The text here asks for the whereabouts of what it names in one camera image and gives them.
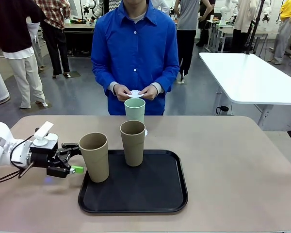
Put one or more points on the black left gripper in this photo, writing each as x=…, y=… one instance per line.
x=42, y=156

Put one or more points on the tall brown cup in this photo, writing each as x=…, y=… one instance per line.
x=95, y=160
x=133, y=148

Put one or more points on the tall mint green cup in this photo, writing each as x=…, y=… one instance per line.
x=135, y=110

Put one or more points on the person's right forearm blue sleeve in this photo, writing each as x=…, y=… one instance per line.
x=104, y=80

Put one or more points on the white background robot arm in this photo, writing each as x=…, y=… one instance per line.
x=92, y=9
x=225, y=12

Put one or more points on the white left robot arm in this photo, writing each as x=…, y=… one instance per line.
x=2, y=145

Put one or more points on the person's left forearm blue sleeve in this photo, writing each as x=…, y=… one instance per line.
x=167, y=80

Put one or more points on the person's right hand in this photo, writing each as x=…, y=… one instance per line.
x=121, y=93

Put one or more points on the person's left hand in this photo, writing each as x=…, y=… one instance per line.
x=151, y=93

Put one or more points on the white background table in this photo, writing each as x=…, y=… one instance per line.
x=252, y=77

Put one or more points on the black plastic tray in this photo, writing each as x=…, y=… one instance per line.
x=145, y=191

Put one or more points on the person in yellow top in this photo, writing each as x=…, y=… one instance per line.
x=287, y=24

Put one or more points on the black tripod stand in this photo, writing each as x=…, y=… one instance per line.
x=254, y=29

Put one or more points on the person in beige coat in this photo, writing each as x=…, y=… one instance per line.
x=242, y=19

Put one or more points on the grey background desk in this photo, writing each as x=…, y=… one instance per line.
x=223, y=29

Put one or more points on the person in blue shirt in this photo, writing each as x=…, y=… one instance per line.
x=135, y=53

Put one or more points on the person in black dress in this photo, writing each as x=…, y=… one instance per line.
x=206, y=21

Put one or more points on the person in plaid shirt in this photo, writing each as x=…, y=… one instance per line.
x=54, y=29

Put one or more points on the background workbench with clutter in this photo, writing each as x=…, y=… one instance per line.
x=78, y=28

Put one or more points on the person in black top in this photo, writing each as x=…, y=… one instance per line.
x=14, y=36

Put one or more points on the person in grey shirt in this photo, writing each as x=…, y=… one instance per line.
x=188, y=21

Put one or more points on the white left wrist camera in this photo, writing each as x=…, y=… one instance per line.
x=42, y=132

